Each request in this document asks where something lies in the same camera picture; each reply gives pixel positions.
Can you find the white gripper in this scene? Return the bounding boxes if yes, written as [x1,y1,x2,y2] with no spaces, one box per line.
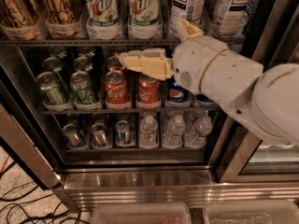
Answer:
[118,18,228,95]

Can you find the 7up can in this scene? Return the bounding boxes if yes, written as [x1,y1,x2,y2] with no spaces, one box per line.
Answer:
[86,0,119,27]
[129,0,160,26]

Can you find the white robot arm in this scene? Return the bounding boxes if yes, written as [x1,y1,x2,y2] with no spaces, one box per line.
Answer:
[119,19,299,145]

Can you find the front left Pepsi can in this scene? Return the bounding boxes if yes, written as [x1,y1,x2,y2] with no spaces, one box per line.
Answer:
[167,78,189,103]

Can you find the pepsi can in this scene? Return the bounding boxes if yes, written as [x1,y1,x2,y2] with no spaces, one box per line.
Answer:
[167,78,189,103]
[196,94,212,103]

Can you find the front right Coca-Cola can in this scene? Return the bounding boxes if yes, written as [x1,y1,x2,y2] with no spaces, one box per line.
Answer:
[137,74,160,104]

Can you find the front right Pepsi can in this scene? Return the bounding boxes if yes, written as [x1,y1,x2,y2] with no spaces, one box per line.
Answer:
[196,94,212,103]

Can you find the second row left Coca-Cola can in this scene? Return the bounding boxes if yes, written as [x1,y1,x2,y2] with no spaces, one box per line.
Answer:
[106,56,126,73]

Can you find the front left Coca-Cola can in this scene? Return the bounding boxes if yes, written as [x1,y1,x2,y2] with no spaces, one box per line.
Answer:
[104,70,129,105]

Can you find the second row right green can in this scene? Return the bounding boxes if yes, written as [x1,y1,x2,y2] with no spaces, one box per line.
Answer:
[73,56,93,73]

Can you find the second row green can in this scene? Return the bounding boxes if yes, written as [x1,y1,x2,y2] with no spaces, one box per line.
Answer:
[42,57,67,77]
[73,56,93,73]

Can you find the right Red Bull can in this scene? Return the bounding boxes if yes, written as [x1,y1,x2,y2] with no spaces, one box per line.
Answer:
[115,120,131,144]

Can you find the red bull can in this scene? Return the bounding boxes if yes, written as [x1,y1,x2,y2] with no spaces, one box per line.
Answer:
[115,120,131,144]
[91,123,108,148]
[63,123,83,147]

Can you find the gold can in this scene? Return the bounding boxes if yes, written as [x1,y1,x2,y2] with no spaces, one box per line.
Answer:
[42,0,81,37]
[0,0,36,28]

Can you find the middle Red Bull can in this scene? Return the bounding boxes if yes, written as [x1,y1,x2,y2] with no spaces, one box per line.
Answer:
[91,123,108,148]

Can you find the second row left green can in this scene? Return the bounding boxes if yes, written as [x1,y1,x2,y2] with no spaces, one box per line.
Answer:
[42,57,67,77]

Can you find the front left green can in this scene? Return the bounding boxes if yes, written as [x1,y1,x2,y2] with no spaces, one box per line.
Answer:
[36,72,69,105]

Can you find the left Red Bull can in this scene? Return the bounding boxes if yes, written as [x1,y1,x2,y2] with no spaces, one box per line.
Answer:
[63,123,83,147]

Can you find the cans in right fridge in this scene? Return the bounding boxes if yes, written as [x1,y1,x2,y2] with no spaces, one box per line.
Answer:
[259,141,294,149]

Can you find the far left gold can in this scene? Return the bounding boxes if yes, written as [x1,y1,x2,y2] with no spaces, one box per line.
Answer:
[0,0,36,28]

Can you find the open fridge door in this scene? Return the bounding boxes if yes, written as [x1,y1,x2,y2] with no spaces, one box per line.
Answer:
[0,70,61,189]

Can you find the left Teas Tea bottle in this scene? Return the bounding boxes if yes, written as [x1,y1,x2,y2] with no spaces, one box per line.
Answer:
[170,0,205,37]

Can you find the teas tea bottle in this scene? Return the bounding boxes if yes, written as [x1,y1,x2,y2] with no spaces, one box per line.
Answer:
[170,0,205,37]
[210,0,249,38]

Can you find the right Teas Tea bottle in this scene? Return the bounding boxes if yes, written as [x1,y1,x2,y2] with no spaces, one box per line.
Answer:
[210,0,249,38]

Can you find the right water bottle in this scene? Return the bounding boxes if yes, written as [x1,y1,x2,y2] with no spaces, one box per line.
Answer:
[186,116,213,148]

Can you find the water bottle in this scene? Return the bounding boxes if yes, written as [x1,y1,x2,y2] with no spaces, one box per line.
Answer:
[163,115,185,149]
[139,115,158,149]
[186,116,213,148]

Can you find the middle water bottle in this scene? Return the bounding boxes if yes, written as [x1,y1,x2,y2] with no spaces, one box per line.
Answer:
[163,115,185,149]

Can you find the left water bottle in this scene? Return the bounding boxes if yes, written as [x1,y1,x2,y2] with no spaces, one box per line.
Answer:
[139,115,158,149]

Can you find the right clear plastic bin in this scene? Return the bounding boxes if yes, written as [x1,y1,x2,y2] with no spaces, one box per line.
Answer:
[203,200,299,224]

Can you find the clear plastic bin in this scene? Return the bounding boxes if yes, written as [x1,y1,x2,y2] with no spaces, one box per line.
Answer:
[203,200,299,224]
[91,203,192,224]

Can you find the left clear plastic bin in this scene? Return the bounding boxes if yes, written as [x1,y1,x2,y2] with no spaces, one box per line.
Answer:
[91,203,192,224]

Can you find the middle wire shelf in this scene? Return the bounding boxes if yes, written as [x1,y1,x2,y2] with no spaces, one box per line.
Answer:
[41,106,220,115]

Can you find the wire shelf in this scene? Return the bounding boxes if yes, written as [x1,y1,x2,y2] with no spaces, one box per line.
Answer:
[41,106,220,115]
[0,36,246,48]

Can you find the top wire shelf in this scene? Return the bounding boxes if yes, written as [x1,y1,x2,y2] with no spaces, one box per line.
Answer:
[0,36,246,48]

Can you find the black floor cables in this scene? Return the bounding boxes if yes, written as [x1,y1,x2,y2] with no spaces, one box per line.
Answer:
[0,161,92,224]

